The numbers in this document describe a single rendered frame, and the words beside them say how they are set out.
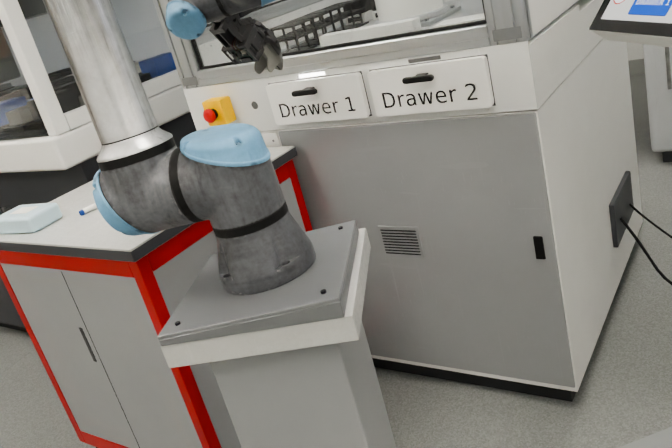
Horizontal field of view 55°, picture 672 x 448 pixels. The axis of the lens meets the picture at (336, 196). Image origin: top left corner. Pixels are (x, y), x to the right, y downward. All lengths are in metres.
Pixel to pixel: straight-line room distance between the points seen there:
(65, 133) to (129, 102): 1.16
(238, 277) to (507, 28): 0.77
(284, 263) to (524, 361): 0.96
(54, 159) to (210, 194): 1.24
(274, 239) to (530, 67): 0.70
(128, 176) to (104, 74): 0.15
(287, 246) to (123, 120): 0.29
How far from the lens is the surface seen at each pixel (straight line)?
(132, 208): 0.99
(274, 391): 1.02
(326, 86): 1.62
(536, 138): 1.46
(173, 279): 1.47
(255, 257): 0.94
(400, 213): 1.68
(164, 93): 2.37
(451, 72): 1.46
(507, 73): 1.43
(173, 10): 1.28
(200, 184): 0.93
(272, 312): 0.89
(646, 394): 1.88
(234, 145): 0.91
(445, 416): 1.86
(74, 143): 2.14
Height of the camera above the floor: 1.20
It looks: 20 degrees down
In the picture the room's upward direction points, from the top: 15 degrees counter-clockwise
